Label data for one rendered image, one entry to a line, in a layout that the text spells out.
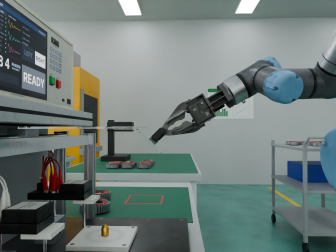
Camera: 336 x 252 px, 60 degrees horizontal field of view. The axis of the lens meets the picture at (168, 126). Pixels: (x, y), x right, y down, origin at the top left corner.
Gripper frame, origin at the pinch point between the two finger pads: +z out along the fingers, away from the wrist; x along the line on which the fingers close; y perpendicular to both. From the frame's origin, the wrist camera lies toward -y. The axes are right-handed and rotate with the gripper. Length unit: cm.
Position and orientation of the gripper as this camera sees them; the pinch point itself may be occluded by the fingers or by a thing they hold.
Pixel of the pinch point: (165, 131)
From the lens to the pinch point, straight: 82.9
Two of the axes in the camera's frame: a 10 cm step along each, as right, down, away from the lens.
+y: -0.4, -0.2, -10.0
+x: 5.0, 8.6, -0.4
